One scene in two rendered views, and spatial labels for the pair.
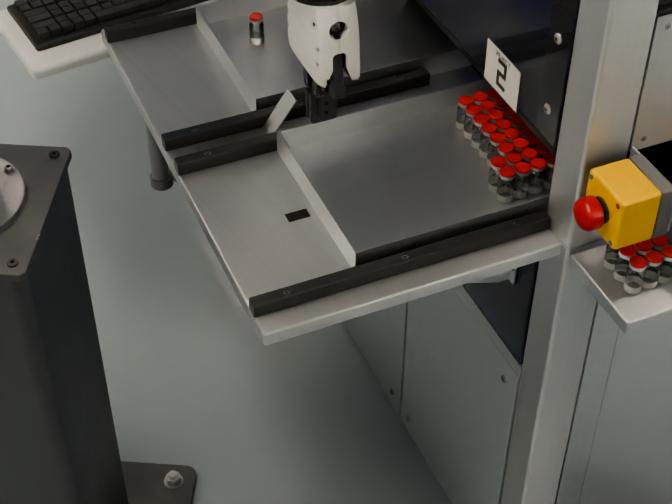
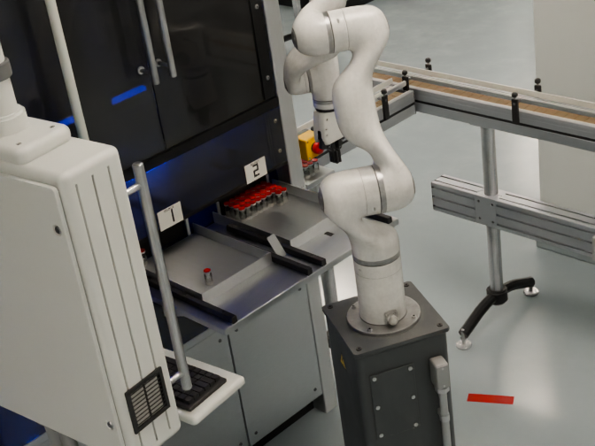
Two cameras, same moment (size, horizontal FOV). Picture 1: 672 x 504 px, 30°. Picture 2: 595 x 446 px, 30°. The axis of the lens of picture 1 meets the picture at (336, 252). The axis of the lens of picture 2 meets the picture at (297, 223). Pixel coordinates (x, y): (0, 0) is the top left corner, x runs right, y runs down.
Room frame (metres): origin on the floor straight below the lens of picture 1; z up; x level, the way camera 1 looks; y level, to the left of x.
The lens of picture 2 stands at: (2.16, 2.74, 2.43)
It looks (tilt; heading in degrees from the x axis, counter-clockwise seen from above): 28 degrees down; 252
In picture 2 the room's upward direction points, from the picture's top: 9 degrees counter-clockwise
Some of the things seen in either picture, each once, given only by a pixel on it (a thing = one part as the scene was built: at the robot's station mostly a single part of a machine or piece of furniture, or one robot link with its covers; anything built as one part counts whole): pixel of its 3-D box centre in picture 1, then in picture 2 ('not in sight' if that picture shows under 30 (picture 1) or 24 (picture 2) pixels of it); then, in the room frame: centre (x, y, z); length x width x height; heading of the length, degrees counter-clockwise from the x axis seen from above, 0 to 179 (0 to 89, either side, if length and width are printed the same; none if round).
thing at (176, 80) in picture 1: (333, 124); (258, 250); (1.41, 0.00, 0.87); 0.70 x 0.48 x 0.02; 24
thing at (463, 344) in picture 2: not in sight; (498, 303); (0.39, -0.46, 0.07); 0.50 x 0.08 x 0.14; 24
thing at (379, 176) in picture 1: (432, 166); (281, 212); (1.29, -0.13, 0.90); 0.34 x 0.26 x 0.04; 114
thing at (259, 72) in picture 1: (331, 35); (197, 261); (1.60, 0.01, 0.90); 0.34 x 0.26 x 0.04; 114
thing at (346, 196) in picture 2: not in sight; (359, 214); (1.28, 0.50, 1.16); 0.19 x 0.12 x 0.24; 168
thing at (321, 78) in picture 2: not in sight; (322, 73); (1.15, 0.02, 1.35); 0.09 x 0.08 x 0.13; 168
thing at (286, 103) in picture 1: (244, 124); (289, 250); (1.36, 0.12, 0.91); 0.14 x 0.03 x 0.06; 114
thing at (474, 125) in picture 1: (492, 145); (261, 203); (1.32, -0.21, 0.90); 0.18 x 0.02 x 0.05; 24
